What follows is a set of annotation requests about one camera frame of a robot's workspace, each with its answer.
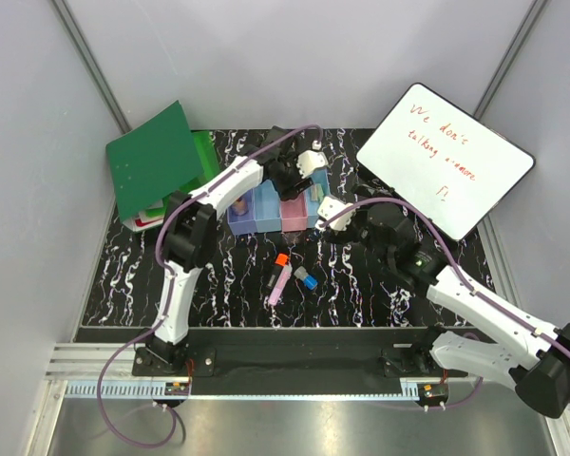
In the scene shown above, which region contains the pink capped marker bottle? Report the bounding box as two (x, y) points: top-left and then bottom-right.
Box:
(232, 196), (249, 217)

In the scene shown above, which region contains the green folder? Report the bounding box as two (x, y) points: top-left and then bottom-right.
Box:
(105, 101), (219, 233)

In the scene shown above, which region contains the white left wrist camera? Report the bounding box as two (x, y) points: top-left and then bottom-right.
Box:
(295, 140), (328, 179)

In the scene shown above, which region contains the pink highlighter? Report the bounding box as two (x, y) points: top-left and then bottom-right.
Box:
(268, 264), (292, 306)

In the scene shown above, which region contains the purple cable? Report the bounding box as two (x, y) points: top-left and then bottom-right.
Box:
(97, 123), (324, 448)
(317, 198), (570, 410)

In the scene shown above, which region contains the green stapler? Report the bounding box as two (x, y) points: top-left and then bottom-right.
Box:
(316, 184), (324, 201)

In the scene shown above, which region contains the black marble mat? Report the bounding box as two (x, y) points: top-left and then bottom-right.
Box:
(73, 127), (528, 343)

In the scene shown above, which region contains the white whiteboard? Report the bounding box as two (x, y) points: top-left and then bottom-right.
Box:
(356, 83), (535, 240)

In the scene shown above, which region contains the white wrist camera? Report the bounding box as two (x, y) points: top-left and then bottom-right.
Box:
(314, 196), (355, 232)
(295, 140), (328, 179)

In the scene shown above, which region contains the pink plastic bin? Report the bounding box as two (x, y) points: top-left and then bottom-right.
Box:
(280, 195), (308, 233)

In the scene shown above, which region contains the orange capped black highlighter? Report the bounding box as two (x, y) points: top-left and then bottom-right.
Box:
(266, 253), (289, 290)

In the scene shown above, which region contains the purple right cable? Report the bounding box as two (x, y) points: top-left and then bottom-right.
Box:
(317, 198), (570, 410)

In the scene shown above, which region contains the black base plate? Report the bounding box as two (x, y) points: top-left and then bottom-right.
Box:
(132, 328), (443, 399)

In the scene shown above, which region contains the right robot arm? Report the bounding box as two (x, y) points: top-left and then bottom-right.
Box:
(316, 196), (570, 418)

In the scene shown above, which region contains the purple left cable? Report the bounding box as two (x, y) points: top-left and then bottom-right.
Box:
(97, 123), (324, 448)

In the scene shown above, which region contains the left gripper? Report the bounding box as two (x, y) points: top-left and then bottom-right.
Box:
(272, 152), (314, 202)

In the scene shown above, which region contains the light blue plastic bin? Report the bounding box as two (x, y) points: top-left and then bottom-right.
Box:
(253, 181), (282, 233)

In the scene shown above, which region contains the purple plastic bin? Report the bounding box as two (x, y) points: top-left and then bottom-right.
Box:
(227, 190), (257, 236)

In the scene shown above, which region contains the blue capped small bottle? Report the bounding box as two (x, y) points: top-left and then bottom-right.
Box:
(294, 266), (318, 290)

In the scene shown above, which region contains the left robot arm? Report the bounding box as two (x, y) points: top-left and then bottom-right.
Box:
(142, 126), (327, 376)

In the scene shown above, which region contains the blue plastic bin right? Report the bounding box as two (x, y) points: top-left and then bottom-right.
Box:
(304, 169), (331, 229)

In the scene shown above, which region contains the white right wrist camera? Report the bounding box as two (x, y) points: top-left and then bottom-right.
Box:
(314, 196), (355, 232)

